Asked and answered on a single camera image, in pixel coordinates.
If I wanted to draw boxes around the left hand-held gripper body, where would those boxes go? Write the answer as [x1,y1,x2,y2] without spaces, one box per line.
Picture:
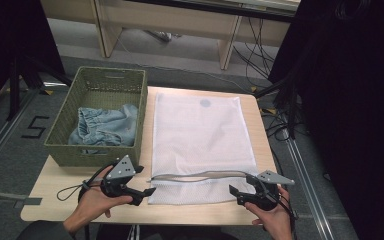
[99,154,138,201]

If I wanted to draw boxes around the person's left hand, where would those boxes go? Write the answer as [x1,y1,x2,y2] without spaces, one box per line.
[76,166,134,223]

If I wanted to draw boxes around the grey metal floor rail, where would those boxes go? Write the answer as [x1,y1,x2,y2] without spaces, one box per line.
[282,128,336,240]
[0,89,42,181]

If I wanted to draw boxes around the bundle of black floor cables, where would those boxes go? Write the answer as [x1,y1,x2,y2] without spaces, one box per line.
[232,16,278,92]

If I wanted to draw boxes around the green woven plastic basket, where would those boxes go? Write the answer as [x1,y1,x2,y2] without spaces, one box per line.
[43,65,149,168]

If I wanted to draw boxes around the black curtain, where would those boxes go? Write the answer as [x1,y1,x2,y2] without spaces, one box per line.
[268,0,384,240]
[0,0,66,116]

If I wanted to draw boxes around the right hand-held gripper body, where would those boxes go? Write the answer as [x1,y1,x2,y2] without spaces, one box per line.
[245,169,296,212]

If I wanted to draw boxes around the blue denim garment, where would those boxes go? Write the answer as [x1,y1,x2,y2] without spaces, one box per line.
[67,103,139,148]

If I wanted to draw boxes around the right hand-held gripper black cable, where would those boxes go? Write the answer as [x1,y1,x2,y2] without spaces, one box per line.
[275,190,298,234]

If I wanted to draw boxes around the grey tape strip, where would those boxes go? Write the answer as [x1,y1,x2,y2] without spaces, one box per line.
[0,190,43,210]

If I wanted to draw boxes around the person's right hand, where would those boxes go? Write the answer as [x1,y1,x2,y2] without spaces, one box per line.
[244,186,293,235]

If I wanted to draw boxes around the white mesh laundry bag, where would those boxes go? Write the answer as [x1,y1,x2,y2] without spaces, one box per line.
[147,92,260,206]

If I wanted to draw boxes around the black metal stand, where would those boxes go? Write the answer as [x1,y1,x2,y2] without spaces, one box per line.
[254,75,302,140]
[5,54,73,122]

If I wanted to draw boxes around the light wooden bench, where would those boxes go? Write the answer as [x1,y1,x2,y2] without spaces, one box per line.
[40,0,302,71]

